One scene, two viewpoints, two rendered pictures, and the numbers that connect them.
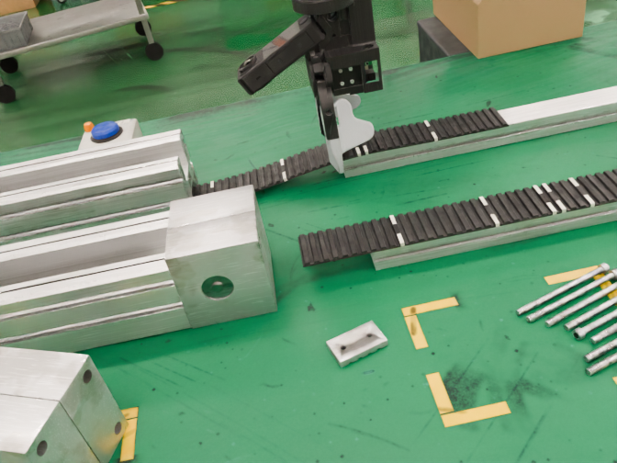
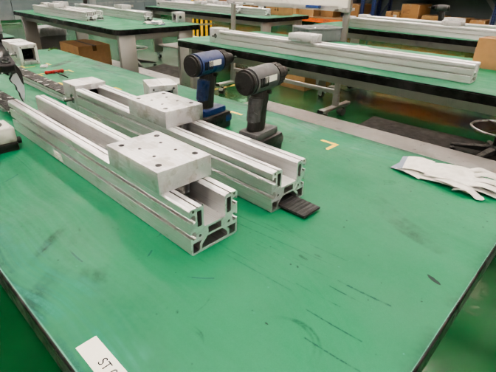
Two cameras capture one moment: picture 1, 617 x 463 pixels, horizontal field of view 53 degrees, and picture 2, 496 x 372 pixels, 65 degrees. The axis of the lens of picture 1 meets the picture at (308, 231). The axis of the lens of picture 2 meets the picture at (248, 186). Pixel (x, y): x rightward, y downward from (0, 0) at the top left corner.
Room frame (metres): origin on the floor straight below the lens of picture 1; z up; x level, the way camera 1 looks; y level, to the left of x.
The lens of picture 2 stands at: (1.05, 1.34, 1.17)
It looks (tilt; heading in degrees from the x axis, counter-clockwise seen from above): 28 degrees down; 224
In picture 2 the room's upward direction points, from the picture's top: 1 degrees clockwise
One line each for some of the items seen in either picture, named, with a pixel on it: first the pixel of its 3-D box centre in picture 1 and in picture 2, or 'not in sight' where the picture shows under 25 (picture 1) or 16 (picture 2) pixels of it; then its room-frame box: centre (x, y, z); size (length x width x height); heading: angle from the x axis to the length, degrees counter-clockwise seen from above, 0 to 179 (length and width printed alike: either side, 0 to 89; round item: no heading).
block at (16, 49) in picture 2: not in sight; (21, 53); (0.39, -0.84, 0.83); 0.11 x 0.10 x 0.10; 4
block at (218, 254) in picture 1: (222, 248); (83, 96); (0.52, 0.09, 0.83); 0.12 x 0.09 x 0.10; 0
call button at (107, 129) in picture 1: (106, 132); not in sight; (0.83, 0.26, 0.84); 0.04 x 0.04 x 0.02
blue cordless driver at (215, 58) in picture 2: not in sight; (215, 89); (0.30, 0.49, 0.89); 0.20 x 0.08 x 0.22; 8
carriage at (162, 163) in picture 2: not in sight; (159, 166); (0.70, 0.79, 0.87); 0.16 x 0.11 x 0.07; 90
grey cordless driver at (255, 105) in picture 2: not in sight; (266, 108); (0.33, 0.72, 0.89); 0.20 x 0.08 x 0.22; 9
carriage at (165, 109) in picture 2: not in sight; (165, 114); (0.51, 0.54, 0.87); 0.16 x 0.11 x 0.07; 90
